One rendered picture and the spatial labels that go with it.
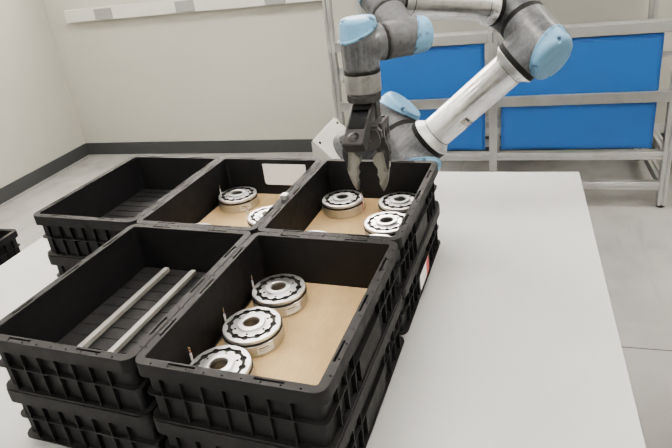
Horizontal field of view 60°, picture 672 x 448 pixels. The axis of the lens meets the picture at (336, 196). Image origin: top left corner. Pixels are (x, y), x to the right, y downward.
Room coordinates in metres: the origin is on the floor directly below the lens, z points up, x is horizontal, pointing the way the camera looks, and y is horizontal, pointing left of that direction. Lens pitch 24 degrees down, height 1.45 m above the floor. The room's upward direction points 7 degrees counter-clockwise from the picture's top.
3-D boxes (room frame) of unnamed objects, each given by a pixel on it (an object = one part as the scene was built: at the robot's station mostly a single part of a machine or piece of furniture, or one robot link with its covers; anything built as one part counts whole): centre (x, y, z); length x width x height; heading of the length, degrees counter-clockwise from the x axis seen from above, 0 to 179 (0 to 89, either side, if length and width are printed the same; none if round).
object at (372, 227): (1.15, -0.10, 0.86); 0.10 x 0.10 x 0.01
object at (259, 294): (0.94, 0.13, 0.86); 0.10 x 0.10 x 0.01
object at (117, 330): (0.92, 0.39, 0.87); 0.40 x 0.30 x 0.11; 158
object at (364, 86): (1.18, -0.08, 1.17); 0.08 x 0.08 x 0.05
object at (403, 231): (1.18, -0.04, 0.92); 0.40 x 0.30 x 0.02; 158
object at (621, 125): (2.77, -1.24, 0.60); 0.72 x 0.03 x 0.56; 71
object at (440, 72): (3.03, -0.48, 0.60); 0.72 x 0.03 x 0.56; 71
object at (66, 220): (1.41, 0.51, 0.92); 0.40 x 0.30 x 0.02; 158
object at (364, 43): (1.18, -0.09, 1.25); 0.09 x 0.08 x 0.11; 109
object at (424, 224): (1.18, -0.04, 0.87); 0.40 x 0.30 x 0.11; 158
